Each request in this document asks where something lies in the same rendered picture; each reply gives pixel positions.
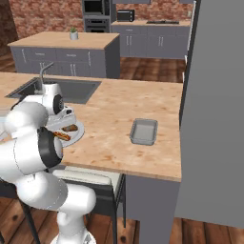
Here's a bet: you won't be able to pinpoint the black toaster oven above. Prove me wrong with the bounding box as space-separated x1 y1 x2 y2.
116 9 136 23

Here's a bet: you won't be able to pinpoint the grey kitchen island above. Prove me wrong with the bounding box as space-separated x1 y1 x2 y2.
8 30 121 80

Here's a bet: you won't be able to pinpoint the grey fridge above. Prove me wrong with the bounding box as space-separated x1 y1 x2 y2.
174 0 244 229

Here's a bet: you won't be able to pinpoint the grey wall cupboards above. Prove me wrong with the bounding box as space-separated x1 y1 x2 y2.
112 0 153 5

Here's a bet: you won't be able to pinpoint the grey counter base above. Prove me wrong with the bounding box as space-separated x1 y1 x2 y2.
124 173 181 244

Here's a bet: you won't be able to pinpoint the small potted plant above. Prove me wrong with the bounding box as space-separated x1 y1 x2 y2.
69 27 79 41

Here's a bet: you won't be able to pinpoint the grey tupperware container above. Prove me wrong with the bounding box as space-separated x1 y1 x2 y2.
129 117 159 147

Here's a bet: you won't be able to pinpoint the large white plate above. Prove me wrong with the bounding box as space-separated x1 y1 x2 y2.
57 119 86 148

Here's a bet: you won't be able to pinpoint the black oven stack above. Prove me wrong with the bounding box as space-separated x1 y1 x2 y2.
81 0 112 34

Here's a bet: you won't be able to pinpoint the black hob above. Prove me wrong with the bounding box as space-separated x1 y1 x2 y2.
145 19 181 26

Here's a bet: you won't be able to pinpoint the grey tap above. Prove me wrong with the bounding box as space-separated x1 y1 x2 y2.
38 61 55 93

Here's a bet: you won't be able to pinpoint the brown cooked food piece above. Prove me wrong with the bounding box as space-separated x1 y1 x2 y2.
61 124 79 132

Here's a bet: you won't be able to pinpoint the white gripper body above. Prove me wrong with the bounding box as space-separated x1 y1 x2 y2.
47 113 78 130

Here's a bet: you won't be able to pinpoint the orange brown hot dog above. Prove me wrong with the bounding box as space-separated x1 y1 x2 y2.
52 131 71 142

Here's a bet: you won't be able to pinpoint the grey cupboard run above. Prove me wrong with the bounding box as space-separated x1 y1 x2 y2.
111 19 192 60

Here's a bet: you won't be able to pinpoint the black stool with white cushion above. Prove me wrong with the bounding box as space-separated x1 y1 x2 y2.
51 165 127 244

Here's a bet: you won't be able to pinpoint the dark grey sink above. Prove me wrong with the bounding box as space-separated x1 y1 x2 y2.
5 77 102 106

